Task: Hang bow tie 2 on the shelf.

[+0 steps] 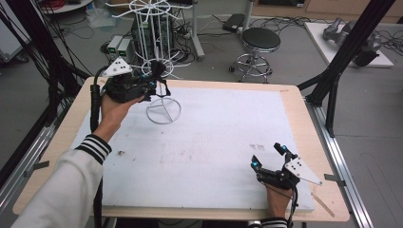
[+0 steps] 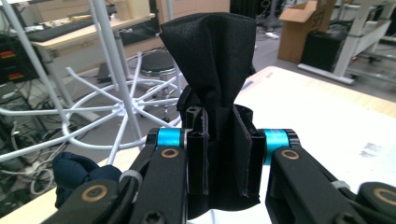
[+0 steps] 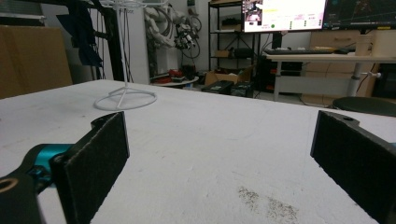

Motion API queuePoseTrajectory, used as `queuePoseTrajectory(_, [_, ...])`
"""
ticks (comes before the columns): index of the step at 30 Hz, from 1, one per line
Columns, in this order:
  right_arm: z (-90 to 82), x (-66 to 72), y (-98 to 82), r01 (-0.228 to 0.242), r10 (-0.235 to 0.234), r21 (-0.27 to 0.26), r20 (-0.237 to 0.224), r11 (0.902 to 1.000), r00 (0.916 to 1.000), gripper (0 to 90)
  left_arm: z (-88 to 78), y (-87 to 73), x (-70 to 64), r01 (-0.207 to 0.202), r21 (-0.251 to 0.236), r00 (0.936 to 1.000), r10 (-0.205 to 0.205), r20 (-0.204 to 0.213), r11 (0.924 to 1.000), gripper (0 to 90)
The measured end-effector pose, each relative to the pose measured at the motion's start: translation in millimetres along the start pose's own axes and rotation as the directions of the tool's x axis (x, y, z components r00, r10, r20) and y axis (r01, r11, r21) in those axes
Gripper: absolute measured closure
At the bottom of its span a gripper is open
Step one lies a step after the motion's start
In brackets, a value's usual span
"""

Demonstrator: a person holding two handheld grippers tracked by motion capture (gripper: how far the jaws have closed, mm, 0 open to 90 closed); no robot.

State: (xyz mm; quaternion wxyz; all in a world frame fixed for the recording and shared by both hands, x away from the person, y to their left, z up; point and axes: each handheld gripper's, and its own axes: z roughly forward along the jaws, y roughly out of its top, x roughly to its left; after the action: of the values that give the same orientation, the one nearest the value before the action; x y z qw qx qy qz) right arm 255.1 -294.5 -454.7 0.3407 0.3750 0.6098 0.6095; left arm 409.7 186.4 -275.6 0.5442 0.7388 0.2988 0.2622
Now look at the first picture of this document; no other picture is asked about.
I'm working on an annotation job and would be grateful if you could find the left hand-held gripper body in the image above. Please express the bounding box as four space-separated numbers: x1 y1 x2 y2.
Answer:
101 56 150 104

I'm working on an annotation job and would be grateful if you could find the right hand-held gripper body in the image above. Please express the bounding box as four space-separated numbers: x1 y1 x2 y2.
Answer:
257 151 323 191

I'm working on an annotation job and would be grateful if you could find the black bow tie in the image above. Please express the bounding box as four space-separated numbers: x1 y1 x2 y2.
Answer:
150 60 172 98

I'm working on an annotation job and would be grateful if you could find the white wire display rack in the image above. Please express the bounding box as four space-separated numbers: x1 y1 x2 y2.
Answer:
104 0 194 125

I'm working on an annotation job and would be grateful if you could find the person's right hand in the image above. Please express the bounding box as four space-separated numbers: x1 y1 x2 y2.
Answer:
264 182 294 219

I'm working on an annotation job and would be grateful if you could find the person's left hand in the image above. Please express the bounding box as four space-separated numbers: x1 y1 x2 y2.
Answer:
93 94 145 143

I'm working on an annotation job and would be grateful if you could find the small box with green display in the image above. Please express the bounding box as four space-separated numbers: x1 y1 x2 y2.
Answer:
106 34 124 55
117 37 133 63

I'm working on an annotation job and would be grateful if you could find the light wooden table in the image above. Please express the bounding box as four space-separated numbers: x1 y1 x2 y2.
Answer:
12 77 351 222

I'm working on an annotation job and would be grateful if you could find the black computer tower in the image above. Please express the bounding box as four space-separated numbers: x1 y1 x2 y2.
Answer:
131 12 179 65

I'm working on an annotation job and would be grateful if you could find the thin wooden stick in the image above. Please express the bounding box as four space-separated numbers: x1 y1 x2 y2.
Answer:
311 192 336 219

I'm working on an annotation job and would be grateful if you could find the white foam mat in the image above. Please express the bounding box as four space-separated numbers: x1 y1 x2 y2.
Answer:
70 85 317 212

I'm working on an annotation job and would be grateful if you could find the clear plastic bag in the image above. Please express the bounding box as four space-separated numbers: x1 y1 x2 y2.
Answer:
86 8 112 28

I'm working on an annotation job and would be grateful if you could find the round white table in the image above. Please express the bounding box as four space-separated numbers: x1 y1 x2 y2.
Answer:
39 0 94 14

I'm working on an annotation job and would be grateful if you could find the flat black box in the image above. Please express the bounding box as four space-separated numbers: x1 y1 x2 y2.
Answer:
222 12 245 33

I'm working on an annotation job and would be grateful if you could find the red item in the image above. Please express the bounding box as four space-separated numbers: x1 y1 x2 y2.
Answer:
41 0 66 9

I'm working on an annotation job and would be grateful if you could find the black round stool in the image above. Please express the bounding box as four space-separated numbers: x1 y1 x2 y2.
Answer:
228 27 282 84

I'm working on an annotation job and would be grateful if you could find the white floor board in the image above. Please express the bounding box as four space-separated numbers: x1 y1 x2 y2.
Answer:
303 21 394 68

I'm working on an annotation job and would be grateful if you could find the thin black cable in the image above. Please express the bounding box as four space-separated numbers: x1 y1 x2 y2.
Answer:
286 186 300 228

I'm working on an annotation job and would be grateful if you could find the thick black cable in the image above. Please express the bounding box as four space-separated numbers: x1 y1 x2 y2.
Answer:
89 66 110 228

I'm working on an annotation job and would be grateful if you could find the metal bracket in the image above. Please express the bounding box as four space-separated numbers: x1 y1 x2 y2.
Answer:
25 161 50 179
323 173 347 187

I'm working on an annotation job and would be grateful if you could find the aluminium rail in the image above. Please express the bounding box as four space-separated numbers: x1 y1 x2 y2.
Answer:
305 98 374 228
0 123 61 210

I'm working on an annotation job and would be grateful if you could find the black frame strut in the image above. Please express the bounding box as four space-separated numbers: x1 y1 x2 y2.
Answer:
0 0 91 179
297 0 397 138

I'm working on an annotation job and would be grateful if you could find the tangle of black cables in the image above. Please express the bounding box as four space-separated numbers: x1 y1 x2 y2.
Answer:
250 15 321 32

